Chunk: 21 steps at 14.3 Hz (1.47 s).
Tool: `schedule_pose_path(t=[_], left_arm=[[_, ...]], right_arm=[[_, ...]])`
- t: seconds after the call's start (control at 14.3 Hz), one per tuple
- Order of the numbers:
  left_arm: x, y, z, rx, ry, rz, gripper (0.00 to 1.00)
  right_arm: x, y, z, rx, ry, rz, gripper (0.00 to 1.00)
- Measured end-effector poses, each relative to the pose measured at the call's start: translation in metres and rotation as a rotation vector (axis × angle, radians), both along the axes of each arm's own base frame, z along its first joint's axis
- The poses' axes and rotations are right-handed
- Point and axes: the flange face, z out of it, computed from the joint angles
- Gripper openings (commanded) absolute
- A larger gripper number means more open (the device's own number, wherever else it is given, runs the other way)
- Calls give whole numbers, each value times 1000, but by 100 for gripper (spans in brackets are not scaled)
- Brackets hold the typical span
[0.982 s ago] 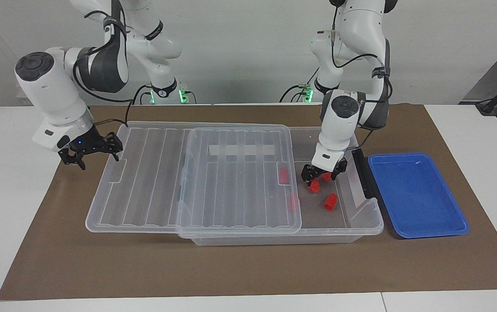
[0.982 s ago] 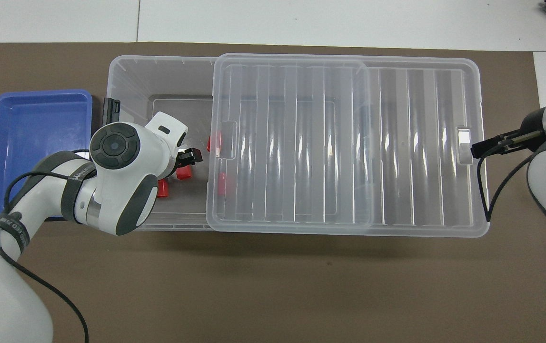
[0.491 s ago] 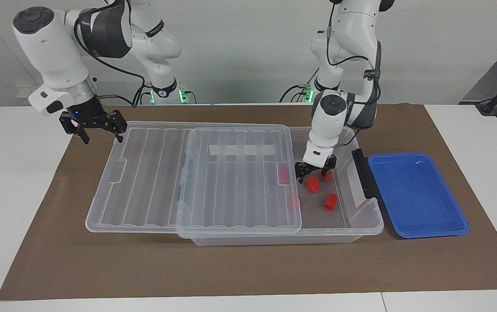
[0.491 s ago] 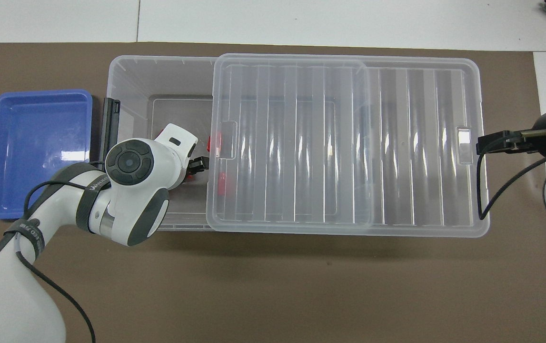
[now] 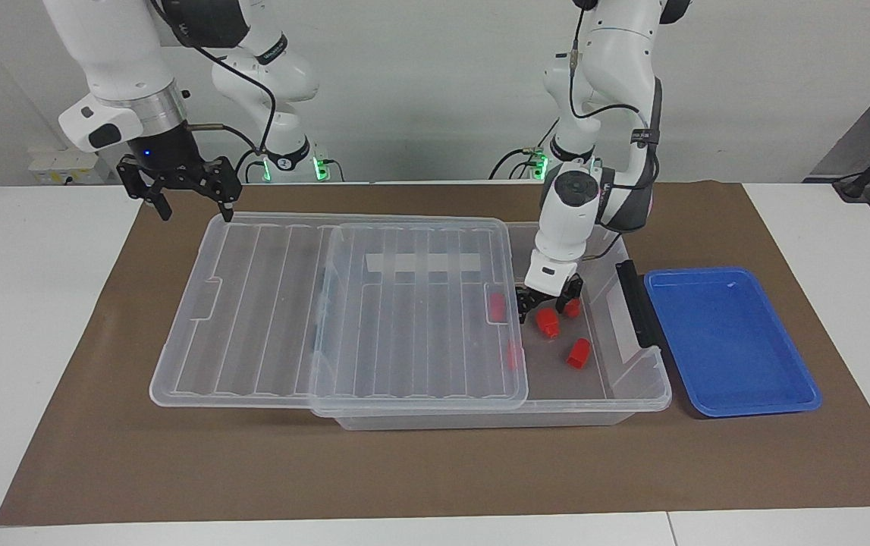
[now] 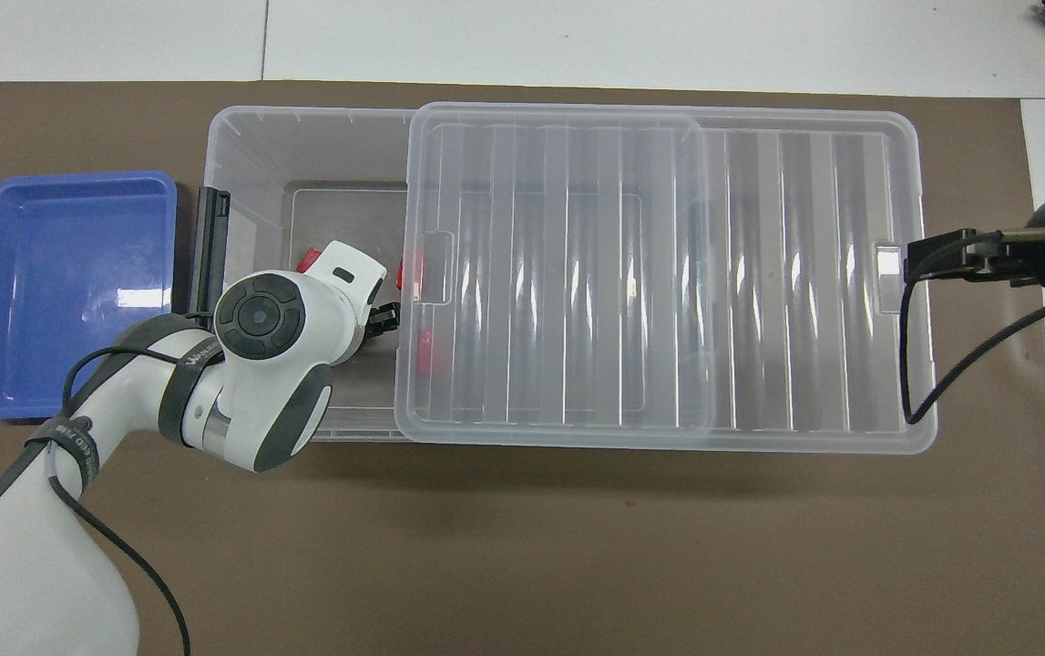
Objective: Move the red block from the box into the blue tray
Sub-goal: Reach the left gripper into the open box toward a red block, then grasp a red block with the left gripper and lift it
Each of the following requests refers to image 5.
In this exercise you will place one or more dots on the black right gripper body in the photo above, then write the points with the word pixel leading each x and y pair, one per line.
pixel 165 155

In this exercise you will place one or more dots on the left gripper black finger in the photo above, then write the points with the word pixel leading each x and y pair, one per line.
pixel 526 307
pixel 574 290

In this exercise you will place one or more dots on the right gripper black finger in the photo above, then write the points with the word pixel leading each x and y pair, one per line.
pixel 226 182
pixel 139 182

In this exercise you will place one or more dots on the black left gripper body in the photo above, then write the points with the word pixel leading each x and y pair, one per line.
pixel 550 299

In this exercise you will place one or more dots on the red block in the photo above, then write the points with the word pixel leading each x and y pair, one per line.
pixel 496 307
pixel 514 356
pixel 548 324
pixel 578 354
pixel 571 309

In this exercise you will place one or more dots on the clear ribbed box lid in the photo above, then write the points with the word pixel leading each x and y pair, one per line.
pixel 252 326

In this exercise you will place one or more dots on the clear plastic storage box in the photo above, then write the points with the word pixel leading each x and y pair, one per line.
pixel 586 383

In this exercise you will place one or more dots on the blue plastic tray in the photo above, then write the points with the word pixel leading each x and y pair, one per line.
pixel 730 349

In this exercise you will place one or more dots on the brown table mat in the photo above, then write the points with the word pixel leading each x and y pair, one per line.
pixel 177 455

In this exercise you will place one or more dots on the white wall socket box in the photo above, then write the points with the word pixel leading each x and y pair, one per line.
pixel 55 167

